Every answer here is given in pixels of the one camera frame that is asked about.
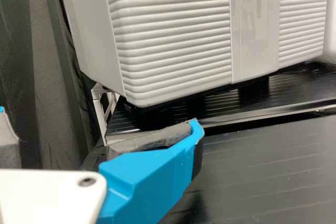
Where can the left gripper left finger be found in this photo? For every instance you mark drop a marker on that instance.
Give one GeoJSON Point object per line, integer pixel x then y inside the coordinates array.
{"type": "Point", "coordinates": [9, 150]}

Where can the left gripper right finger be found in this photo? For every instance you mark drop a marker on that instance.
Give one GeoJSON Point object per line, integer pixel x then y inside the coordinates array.
{"type": "Point", "coordinates": [147, 182]}

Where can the black platform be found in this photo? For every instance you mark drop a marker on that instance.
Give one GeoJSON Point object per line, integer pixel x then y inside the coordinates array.
{"type": "Point", "coordinates": [288, 90]}
{"type": "Point", "coordinates": [262, 169]}

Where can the incubator door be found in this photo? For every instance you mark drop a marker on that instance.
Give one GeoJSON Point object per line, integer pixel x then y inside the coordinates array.
{"type": "Point", "coordinates": [170, 37]}

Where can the white incubator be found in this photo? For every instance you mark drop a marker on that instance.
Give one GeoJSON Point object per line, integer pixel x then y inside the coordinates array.
{"type": "Point", "coordinates": [86, 24]}

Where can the white box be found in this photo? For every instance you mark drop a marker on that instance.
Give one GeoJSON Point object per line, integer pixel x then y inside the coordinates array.
{"type": "Point", "coordinates": [331, 11]}

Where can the white metal frame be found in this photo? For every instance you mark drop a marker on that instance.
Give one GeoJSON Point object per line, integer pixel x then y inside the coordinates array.
{"type": "Point", "coordinates": [101, 113]}

